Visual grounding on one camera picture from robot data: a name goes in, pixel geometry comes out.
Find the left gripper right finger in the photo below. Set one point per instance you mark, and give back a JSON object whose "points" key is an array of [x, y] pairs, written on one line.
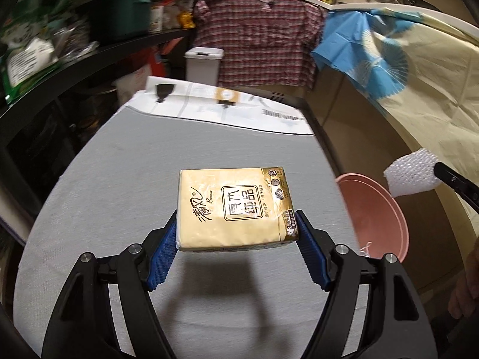
{"points": [[372, 309]]}

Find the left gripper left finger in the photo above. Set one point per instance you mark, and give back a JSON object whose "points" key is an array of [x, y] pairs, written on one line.
{"points": [[82, 325]]}

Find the white foam fruit net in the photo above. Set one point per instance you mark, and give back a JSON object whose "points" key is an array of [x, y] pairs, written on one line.
{"points": [[412, 174]]}

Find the yellow tissue pack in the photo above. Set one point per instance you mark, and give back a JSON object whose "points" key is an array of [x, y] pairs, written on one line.
{"points": [[234, 209]]}

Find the white pedal trash bin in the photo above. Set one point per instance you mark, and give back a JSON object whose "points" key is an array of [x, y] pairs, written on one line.
{"points": [[202, 65]]}

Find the right hand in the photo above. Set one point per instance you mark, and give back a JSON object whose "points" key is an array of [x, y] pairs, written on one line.
{"points": [[464, 297]]}

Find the pink plastic bucket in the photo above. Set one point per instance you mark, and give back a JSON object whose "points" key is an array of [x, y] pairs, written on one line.
{"points": [[378, 221]]}

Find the blue and cream cloth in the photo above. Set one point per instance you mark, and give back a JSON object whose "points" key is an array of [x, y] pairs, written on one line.
{"points": [[419, 70]]}

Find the white printed cloth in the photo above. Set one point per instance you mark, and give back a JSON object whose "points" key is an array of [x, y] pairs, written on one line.
{"points": [[200, 102]]}

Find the red plaid shirt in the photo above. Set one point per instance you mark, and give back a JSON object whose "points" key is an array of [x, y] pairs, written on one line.
{"points": [[265, 42]]}

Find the green detergent bag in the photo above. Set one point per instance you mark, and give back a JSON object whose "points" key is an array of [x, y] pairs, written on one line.
{"points": [[27, 36]]}

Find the green cooler box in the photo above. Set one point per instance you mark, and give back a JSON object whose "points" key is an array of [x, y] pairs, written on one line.
{"points": [[117, 18]]}

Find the yellow toy on shelf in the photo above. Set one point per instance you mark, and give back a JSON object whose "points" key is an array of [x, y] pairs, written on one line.
{"points": [[186, 20]]}

